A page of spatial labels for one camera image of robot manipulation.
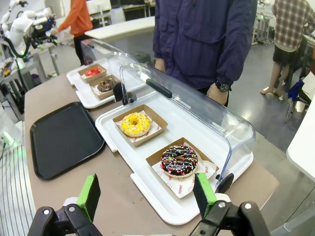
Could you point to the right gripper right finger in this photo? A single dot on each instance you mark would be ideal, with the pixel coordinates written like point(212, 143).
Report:
point(206, 196)

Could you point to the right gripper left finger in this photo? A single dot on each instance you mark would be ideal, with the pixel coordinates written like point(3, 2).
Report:
point(86, 196)

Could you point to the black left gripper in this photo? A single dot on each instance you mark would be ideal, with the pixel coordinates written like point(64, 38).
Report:
point(39, 33)

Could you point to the white printed paper liner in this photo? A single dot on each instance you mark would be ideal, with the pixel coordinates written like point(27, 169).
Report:
point(155, 129)
point(182, 186)
point(96, 91)

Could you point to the yellow sprinkled donut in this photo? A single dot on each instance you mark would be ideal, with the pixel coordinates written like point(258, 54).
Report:
point(142, 129)

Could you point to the brown cardboard donut box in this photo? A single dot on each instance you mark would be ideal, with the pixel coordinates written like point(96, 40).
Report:
point(157, 118)
point(92, 79)
point(104, 96)
point(167, 150)

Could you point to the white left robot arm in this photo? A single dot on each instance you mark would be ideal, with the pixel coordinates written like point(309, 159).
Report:
point(19, 27)

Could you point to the chocolate rainbow sprinkle donut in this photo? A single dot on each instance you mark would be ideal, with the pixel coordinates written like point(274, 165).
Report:
point(189, 157)

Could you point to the red glazed donut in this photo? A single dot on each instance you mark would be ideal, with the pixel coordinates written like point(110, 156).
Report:
point(93, 71)

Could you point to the black plastic serving tray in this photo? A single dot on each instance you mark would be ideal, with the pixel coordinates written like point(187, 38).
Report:
point(66, 140)

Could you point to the chocolate chip donut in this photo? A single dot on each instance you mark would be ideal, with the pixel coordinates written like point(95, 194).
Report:
point(104, 86)

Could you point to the person's left hand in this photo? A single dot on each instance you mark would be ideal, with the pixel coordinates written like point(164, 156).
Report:
point(217, 97)

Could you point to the person's right hand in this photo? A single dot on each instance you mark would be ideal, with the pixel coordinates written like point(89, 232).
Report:
point(160, 65)

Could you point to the purple container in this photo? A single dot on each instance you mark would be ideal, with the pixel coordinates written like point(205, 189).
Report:
point(36, 79)

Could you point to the person in orange top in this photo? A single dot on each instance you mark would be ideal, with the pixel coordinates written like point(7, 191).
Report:
point(76, 17)

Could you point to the white display case base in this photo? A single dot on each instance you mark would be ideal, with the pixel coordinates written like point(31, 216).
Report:
point(147, 186)
point(83, 96)

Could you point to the clear display case lid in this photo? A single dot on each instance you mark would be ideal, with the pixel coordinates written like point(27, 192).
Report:
point(209, 118)
point(108, 52)

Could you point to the white office table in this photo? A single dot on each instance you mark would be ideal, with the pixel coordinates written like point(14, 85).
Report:
point(118, 28)

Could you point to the large white table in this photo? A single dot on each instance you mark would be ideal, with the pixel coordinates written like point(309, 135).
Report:
point(302, 152)

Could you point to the black wrist watch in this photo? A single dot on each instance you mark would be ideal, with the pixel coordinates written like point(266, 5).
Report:
point(223, 86)

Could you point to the blue cloth on chair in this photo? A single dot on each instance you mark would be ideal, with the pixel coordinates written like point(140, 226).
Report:
point(295, 89)

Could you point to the person in navy jacket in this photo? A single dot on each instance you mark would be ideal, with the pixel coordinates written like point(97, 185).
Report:
point(201, 37)

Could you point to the person in plaid shirt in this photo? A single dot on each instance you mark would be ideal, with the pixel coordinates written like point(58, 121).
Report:
point(290, 22)

